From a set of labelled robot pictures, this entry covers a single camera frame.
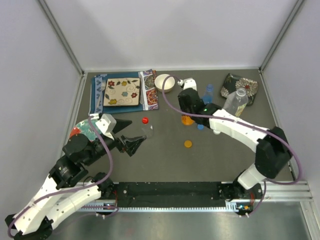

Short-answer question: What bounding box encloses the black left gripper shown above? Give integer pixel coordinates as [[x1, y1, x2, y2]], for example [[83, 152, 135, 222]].
[[84, 118, 147, 166]]

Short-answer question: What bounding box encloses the blue label water bottle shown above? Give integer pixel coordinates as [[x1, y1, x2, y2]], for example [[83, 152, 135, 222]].
[[201, 84, 214, 105]]

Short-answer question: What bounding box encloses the orange juice bottle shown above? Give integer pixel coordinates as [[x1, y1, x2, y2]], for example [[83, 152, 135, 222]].
[[181, 115, 194, 126]]

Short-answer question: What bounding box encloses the small red cap bottle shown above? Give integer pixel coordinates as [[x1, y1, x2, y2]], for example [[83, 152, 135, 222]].
[[141, 117, 154, 139]]

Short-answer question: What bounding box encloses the blue bottle cap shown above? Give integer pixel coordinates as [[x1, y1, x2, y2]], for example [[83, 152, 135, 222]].
[[197, 124, 204, 130]]

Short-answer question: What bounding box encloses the white bottle cap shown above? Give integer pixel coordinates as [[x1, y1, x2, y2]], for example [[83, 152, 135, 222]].
[[213, 130, 221, 135]]

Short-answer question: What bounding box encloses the orange bottle cap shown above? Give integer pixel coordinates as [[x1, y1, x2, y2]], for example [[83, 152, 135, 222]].
[[184, 140, 193, 148]]

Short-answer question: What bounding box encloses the large clear plastic bottle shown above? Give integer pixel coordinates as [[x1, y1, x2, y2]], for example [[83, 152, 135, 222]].
[[223, 88, 249, 117]]

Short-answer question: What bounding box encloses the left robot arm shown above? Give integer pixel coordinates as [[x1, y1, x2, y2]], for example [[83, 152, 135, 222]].
[[5, 113, 147, 240]]

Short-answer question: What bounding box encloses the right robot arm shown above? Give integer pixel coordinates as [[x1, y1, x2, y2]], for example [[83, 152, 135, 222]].
[[177, 88, 293, 198]]

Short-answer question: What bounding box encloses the cream ceramic bowl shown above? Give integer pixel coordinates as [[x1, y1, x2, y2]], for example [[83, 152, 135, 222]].
[[154, 74, 176, 93]]

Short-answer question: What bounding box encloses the red teal round plate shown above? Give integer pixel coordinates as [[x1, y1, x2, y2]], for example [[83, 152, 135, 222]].
[[69, 119, 98, 142]]

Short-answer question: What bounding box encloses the blue patterned placemat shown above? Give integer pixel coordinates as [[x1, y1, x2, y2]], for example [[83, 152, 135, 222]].
[[89, 69, 159, 114]]

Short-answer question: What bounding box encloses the cream floral square plate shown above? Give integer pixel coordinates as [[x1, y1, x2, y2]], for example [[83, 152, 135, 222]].
[[103, 77, 141, 107]]

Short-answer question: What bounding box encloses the dark floral square plate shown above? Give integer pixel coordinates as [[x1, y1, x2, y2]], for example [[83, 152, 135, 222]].
[[220, 73, 259, 106]]

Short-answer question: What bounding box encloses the silver fork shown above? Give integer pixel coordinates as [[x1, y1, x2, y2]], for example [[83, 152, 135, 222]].
[[95, 80, 106, 108]]

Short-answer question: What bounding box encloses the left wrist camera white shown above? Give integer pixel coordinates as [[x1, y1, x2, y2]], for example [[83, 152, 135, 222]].
[[89, 113, 117, 140]]

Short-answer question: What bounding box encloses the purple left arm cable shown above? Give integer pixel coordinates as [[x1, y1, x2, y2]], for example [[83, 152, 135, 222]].
[[7, 114, 115, 238]]

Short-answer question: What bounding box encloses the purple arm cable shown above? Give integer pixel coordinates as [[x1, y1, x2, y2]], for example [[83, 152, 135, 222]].
[[161, 74, 305, 186], [7, 114, 115, 238]]

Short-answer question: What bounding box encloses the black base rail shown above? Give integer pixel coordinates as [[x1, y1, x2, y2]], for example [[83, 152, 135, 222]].
[[100, 181, 262, 208]]

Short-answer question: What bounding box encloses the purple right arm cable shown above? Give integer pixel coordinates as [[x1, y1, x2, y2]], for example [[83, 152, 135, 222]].
[[161, 74, 305, 186]]

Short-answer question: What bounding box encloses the grey cable duct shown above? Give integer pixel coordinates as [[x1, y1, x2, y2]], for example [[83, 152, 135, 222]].
[[79, 202, 251, 213]]

